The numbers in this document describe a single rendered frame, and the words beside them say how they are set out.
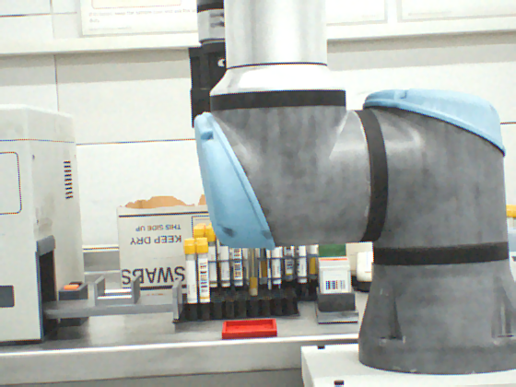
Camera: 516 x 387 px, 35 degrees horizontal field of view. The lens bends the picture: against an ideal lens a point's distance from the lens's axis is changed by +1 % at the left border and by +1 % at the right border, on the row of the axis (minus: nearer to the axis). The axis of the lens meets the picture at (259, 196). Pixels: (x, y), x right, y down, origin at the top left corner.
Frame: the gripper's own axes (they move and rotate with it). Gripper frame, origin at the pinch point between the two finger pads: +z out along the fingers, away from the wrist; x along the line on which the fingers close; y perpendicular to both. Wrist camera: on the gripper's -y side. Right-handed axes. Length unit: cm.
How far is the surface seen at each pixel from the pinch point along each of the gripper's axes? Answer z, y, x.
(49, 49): -27, 37, -47
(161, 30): -30, 16, -50
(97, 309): 13.9, 19.7, 11.9
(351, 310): 16.3, -12.7, 9.8
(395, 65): -21, -31, -51
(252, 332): 17.1, 0.2, 16.1
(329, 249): 8.9, -10.9, 3.3
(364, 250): 11.6, -18.3, -15.8
